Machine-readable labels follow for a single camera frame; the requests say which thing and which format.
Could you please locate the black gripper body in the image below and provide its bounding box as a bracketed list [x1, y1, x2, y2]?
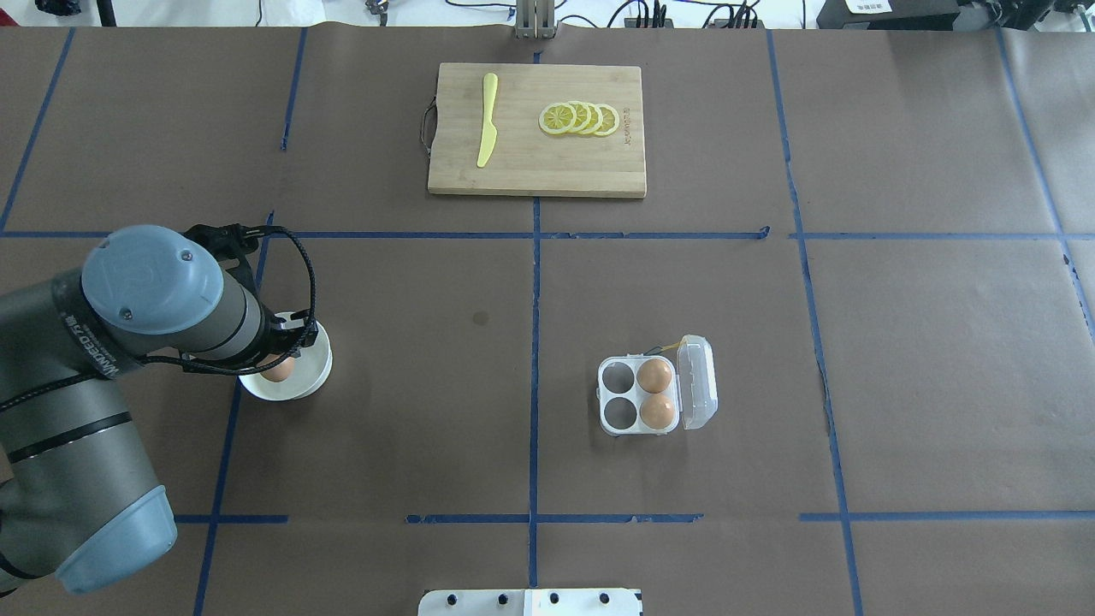
[261, 311, 318, 358]

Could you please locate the bamboo cutting board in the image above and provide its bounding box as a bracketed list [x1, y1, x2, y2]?
[428, 62, 647, 198]

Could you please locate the brown egg slot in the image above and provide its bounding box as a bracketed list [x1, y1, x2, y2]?
[636, 356, 675, 394]
[639, 393, 678, 432]

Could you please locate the brown egg from bowl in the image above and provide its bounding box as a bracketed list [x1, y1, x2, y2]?
[260, 356, 296, 383]

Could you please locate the brown egg front slot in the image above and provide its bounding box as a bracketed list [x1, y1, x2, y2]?
[639, 393, 678, 432]

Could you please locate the black box on table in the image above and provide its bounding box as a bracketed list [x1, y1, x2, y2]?
[816, 1, 961, 31]

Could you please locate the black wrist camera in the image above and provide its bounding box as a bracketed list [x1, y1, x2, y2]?
[183, 223, 261, 293]

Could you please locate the clear plastic egg box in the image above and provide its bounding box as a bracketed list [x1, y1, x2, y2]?
[597, 335, 719, 437]

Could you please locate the yellow plastic knife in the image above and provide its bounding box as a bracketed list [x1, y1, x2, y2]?
[476, 73, 498, 168]

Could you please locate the brown egg rear slot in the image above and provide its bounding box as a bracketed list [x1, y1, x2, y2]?
[636, 356, 675, 394]

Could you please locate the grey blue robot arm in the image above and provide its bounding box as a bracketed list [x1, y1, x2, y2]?
[1, 225, 318, 596]

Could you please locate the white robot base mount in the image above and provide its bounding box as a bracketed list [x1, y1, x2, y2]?
[417, 588, 644, 615]

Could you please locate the aluminium frame post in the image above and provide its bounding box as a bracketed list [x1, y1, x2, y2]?
[515, 0, 558, 39]

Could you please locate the white round bowl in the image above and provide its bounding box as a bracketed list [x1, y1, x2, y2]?
[237, 321, 334, 402]

